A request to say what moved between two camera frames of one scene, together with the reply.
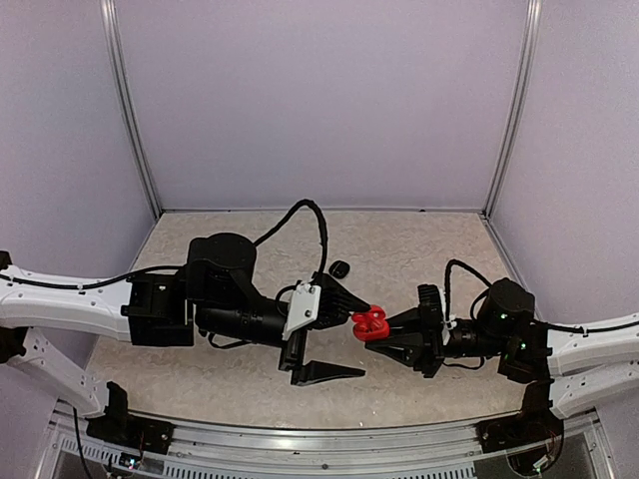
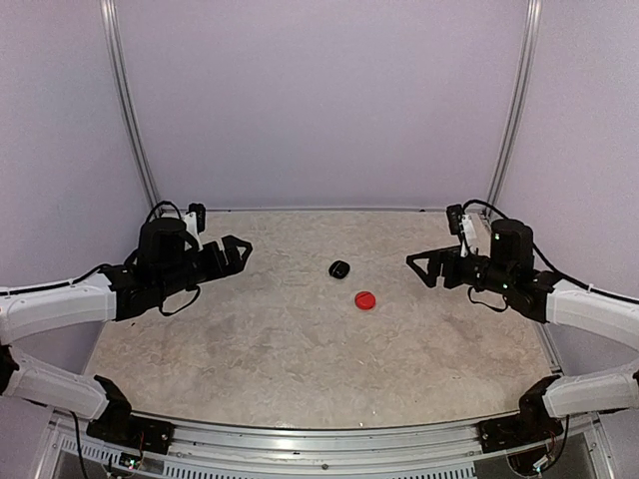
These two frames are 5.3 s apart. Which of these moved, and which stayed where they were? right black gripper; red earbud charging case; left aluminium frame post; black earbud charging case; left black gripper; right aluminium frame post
Moved: red earbud charging case; left black gripper; right black gripper
Stayed: left aluminium frame post; black earbud charging case; right aluminium frame post
